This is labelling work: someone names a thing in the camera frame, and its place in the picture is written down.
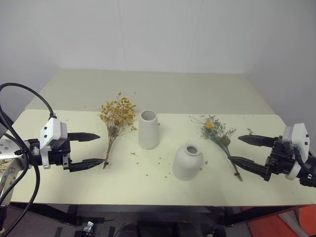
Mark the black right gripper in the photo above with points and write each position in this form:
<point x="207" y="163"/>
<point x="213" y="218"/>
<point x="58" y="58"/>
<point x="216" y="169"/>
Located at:
<point x="280" y="160"/>

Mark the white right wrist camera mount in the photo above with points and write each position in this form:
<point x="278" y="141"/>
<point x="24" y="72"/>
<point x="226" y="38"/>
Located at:
<point x="300" y="138"/>

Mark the black table frame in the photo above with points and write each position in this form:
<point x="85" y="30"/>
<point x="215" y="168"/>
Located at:
<point x="148" y="208"/>

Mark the yellow dried flower bunch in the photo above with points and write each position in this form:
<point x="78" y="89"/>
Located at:
<point x="118" y="113"/>

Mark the orange floor mat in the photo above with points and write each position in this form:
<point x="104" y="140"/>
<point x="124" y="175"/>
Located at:
<point x="284" y="222"/>

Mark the round white narrow-neck vase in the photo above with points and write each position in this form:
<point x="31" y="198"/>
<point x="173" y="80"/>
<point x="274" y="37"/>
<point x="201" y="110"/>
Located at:
<point x="186" y="163"/>

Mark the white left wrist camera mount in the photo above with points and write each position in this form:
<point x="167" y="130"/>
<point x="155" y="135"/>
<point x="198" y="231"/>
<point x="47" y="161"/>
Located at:
<point x="52" y="130"/>

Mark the tall conical white vase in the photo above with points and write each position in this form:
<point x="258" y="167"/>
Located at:
<point x="148" y="133"/>

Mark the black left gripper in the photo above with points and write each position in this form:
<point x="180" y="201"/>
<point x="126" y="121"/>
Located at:
<point x="59" y="155"/>

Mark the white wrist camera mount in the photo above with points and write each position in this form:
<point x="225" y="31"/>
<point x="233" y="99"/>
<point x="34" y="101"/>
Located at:
<point x="300" y="138"/>
<point x="52" y="130"/>

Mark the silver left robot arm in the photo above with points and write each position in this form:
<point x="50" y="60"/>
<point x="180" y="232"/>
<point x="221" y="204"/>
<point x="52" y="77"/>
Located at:
<point x="10" y="148"/>

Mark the green sprig bunch, yellow ball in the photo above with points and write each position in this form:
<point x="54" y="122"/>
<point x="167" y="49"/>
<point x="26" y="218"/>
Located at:
<point x="217" y="134"/>

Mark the small metal clamp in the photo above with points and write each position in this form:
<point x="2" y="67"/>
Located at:
<point x="89" y="225"/>

